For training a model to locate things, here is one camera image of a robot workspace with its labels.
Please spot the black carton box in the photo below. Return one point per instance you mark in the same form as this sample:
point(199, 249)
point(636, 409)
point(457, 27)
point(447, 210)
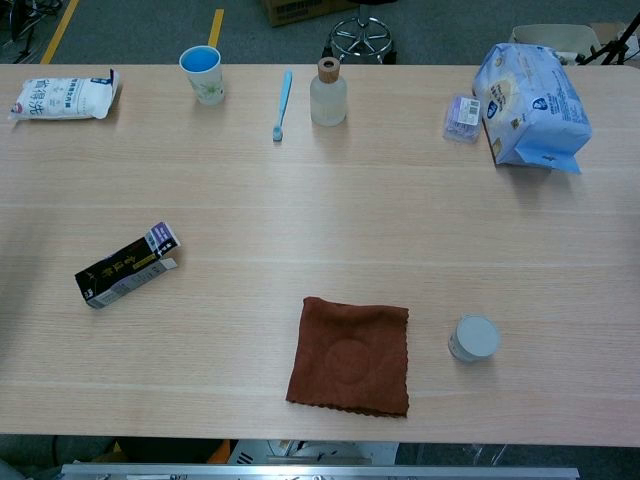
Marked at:
point(117, 272)

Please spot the frosted bottle with wooden cap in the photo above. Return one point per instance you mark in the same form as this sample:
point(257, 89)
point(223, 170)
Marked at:
point(328, 97)

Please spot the paper cup with blue inside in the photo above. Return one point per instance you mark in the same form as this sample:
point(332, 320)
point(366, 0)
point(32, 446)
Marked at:
point(203, 80)

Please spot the cardboard box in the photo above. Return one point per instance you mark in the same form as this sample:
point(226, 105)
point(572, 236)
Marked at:
point(300, 10)

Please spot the brown cloth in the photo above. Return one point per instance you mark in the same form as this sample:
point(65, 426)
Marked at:
point(350, 357)

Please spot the light blue toothbrush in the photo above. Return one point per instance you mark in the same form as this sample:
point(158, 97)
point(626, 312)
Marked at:
point(283, 105)

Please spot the small white round jar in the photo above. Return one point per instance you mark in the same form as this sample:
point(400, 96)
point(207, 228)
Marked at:
point(474, 339)

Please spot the small purple packet with barcode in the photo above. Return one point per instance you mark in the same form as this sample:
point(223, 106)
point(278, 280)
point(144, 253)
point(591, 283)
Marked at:
point(463, 119)

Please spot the chrome stool base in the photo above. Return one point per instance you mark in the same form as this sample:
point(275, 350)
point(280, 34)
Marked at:
point(361, 37)

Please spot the large blue and white bag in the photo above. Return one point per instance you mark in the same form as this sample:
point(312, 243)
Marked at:
point(535, 107)

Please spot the white detergent bag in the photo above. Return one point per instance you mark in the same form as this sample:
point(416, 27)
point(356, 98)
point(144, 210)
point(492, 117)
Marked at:
point(65, 98)

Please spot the beige chair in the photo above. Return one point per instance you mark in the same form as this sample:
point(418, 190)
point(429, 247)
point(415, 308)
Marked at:
point(550, 36)

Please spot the black tripod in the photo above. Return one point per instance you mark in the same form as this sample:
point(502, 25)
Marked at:
point(617, 42)

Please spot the aluminium frame rail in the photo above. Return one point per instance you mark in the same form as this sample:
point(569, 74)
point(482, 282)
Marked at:
point(320, 472)

